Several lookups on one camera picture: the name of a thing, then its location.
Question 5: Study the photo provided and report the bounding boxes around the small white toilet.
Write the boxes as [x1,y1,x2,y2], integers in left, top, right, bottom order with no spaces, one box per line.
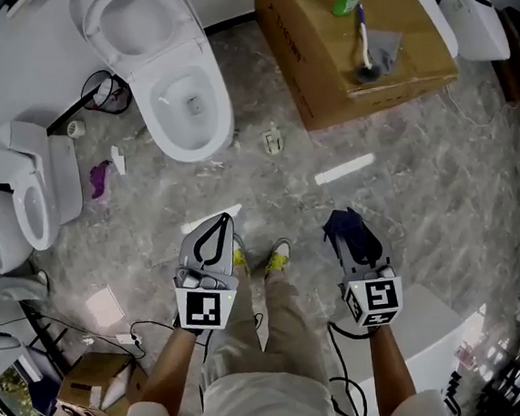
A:
[0,114,88,256]

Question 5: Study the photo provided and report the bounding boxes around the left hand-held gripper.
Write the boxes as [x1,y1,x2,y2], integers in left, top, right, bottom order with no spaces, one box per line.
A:
[167,211,246,335]

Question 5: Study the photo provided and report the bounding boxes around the grey fabric cover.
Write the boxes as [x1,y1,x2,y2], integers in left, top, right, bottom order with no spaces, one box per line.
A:
[0,269,51,307]

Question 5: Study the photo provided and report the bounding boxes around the person's beige trousers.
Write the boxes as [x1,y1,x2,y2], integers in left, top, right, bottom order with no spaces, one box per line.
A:
[176,258,355,416]

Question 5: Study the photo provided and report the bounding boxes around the person's right forearm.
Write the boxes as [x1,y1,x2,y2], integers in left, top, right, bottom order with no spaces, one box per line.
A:
[367,322,419,416]

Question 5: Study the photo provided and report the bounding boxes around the person's left forearm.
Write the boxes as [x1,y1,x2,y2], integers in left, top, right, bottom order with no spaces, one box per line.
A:
[132,325,206,410]

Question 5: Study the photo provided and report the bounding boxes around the white purple toilet brush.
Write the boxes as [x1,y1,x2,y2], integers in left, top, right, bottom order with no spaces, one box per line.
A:
[347,2,385,86]

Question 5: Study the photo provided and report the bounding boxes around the grey cloth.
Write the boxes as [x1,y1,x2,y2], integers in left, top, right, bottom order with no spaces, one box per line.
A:
[363,25,409,77]

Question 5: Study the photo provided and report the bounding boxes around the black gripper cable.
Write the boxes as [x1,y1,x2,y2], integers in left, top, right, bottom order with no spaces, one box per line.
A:
[322,318,370,416]

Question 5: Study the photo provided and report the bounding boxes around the beige plastic bracket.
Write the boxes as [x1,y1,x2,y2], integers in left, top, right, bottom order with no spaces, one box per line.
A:
[260,126,286,157]

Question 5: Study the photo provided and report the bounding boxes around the small open cardboard box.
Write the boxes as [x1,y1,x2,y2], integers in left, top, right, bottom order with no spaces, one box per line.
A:
[51,347,153,416]

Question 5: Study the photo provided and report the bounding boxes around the black wire waste basket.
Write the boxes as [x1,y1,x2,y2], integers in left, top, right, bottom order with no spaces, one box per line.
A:
[77,66,136,119]

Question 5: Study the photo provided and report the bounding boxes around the large open white toilet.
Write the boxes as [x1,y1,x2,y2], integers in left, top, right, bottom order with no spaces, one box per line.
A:
[67,0,239,174]

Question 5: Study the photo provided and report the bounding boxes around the white toilet with black handle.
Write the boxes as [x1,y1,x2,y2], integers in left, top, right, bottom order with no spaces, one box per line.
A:
[438,0,513,67]

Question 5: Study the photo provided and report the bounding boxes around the person's left yellow white shoe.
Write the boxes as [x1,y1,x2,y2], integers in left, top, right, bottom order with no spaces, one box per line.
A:
[230,244,250,278]

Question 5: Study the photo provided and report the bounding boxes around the person's yellow white shoe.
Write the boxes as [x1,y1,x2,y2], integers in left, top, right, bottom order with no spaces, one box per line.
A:
[230,244,250,278]
[261,237,296,277]

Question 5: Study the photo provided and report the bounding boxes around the purple rag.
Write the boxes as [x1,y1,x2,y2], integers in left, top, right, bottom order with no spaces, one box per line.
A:
[87,158,118,202]

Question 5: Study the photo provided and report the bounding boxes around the large cardboard box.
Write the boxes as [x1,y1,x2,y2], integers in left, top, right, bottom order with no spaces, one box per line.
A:
[254,0,464,136]

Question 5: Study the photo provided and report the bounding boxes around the black metal rack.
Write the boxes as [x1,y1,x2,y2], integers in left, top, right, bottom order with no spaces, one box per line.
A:
[18,296,72,378]

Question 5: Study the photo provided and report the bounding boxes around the white power adapter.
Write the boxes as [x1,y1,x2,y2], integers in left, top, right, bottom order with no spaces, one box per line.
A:
[115,331,142,349]

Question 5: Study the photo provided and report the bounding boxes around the person's right yellow white shoe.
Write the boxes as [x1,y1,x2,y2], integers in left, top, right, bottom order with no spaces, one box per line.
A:
[261,237,296,277]

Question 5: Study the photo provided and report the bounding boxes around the white paper sheet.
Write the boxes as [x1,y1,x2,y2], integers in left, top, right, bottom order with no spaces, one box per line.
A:
[83,283,127,332]

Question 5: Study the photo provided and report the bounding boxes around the white plastic piece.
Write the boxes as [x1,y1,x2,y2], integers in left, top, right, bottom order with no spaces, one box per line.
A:
[108,142,128,178]

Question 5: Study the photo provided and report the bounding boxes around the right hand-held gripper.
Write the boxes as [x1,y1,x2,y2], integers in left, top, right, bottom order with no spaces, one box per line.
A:
[320,203,407,332]

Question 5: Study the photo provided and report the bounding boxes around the white platform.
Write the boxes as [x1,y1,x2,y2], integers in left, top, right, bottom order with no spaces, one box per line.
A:
[327,272,520,416]

